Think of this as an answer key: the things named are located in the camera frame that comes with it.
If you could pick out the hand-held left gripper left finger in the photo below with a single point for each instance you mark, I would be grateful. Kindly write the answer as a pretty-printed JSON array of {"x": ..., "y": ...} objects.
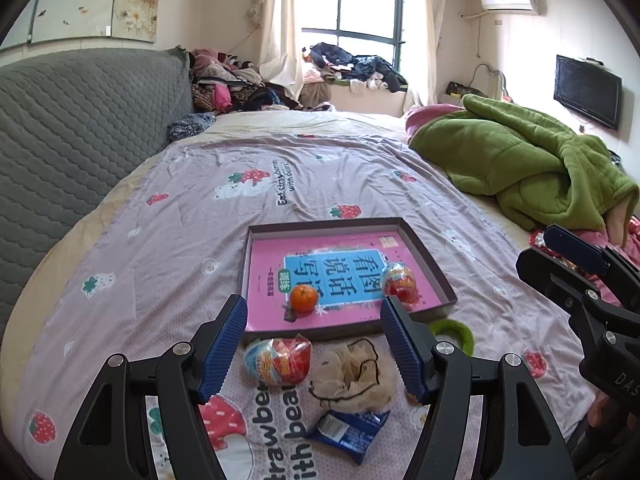
[{"x": 225, "y": 345}]

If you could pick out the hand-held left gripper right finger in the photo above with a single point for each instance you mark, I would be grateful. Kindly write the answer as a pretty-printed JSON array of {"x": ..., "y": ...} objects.
[{"x": 402, "y": 355}]

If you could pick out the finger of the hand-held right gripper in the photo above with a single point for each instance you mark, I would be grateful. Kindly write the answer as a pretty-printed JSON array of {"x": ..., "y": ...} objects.
[
  {"x": 550, "y": 275},
  {"x": 575, "y": 247}
]

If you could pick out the egg-shaped toy package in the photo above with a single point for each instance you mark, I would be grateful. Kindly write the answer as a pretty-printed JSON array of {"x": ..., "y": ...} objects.
[
  {"x": 397, "y": 282},
  {"x": 277, "y": 362}
]

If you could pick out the grey cardboard box tray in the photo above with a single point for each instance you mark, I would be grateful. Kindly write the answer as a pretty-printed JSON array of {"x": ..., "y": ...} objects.
[{"x": 430, "y": 265}]

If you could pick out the blue snack packet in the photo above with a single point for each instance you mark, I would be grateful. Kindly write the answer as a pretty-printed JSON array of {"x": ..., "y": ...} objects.
[{"x": 345, "y": 435}]

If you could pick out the person's right hand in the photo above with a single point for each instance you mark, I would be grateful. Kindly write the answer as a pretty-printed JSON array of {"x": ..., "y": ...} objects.
[{"x": 602, "y": 410}]

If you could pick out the red floral packet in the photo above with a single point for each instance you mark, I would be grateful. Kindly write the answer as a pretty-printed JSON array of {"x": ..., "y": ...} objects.
[{"x": 540, "y": 240}]

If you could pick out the tangerine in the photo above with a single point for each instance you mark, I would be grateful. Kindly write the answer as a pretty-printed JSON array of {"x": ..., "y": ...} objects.
[{"x": 305, "y": 298}]

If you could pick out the green blanket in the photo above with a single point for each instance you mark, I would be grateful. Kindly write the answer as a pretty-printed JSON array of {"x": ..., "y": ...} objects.
[{"x": 525, "y": 160}]

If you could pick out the pink book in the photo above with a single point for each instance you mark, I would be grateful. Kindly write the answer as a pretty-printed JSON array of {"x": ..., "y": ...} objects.
[{"x": 280, "y": 260}]

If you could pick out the black television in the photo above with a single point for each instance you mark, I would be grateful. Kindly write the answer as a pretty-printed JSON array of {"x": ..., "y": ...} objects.
[{"x": 587, "y": 90}]

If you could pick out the strawberry printed bedsheet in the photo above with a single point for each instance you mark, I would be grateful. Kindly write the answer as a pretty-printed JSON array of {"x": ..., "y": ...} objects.
[{"x": 200, "y": 185}]

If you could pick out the black and yellow bag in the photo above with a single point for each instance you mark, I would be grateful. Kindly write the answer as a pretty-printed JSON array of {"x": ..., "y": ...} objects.
[{"x": 460, "y": 89}]

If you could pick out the pink blanket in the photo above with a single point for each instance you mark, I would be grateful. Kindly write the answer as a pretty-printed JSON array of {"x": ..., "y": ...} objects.
[{"x": 425, "y": 112}]

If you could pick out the dark blue patterned cloth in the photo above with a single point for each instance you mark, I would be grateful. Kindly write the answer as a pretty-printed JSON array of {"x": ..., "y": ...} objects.
[{"x": 190, "y": 127}]

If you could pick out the beige bed sheet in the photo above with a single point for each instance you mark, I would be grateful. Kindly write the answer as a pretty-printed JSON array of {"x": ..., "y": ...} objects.
[{"x": 300, "y": 117}]

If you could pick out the white air conditioner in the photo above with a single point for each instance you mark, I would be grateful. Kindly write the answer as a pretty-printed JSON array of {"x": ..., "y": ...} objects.
[{"x": 507, "y": 1}]

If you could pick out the grey quilted headboard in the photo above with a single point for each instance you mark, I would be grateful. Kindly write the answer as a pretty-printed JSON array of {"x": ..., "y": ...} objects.
[{"x": 75, "y": 135}]

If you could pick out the pile of clothes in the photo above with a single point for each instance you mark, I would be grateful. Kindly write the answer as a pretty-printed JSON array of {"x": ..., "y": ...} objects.
[{"x": 225, "y": 85}]

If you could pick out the cream curtain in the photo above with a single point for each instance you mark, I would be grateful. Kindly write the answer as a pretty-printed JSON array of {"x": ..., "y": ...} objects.
[
  {"x": 430, "y": 20},
  {"x": 280, "y": 20}
]

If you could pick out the clothes on windowsill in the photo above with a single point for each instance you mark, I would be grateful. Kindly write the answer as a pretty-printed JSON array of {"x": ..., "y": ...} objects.
[{"x": 360, "y": 65}]

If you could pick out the window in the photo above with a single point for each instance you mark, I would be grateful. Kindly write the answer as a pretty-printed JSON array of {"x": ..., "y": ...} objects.
[{"x": 370, "y": 0}]

